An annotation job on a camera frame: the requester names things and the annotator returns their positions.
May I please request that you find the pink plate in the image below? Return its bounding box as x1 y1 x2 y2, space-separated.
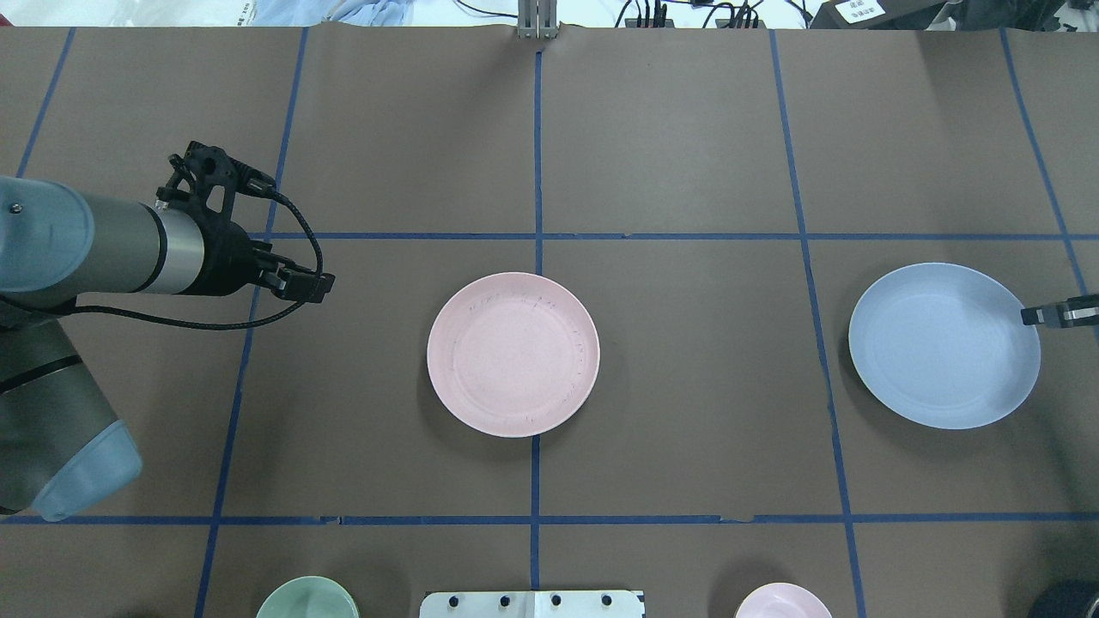
425 271 601 439

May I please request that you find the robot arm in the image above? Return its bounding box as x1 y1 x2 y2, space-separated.
3 173 335 523

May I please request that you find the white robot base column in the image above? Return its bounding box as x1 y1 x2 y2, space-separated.
419 591 647 617

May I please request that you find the pink bowl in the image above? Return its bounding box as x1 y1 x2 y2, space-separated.
734 582 832 617

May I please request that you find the blue plate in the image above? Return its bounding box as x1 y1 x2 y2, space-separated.
847 262 1041 430

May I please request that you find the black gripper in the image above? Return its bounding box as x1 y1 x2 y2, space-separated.
199 219 335 304

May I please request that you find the aluminium frame post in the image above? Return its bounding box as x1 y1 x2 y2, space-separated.
517 0 560 38

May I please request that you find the dark blue pot with lid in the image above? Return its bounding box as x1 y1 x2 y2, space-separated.
1026 580 1098 617

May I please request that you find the light blue cloth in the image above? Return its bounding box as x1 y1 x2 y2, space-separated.
252 1 412 27

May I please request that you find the green bowl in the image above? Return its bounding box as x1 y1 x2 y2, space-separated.
255 576 360 618

